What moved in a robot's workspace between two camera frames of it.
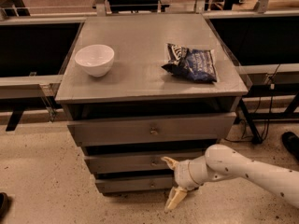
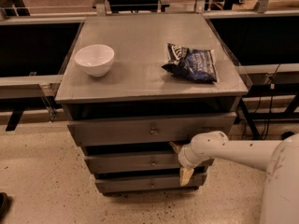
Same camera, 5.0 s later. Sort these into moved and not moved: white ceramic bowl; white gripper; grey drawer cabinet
Moved: white gripper
Not moved: white ceramic bowl; grey drawer cabinet
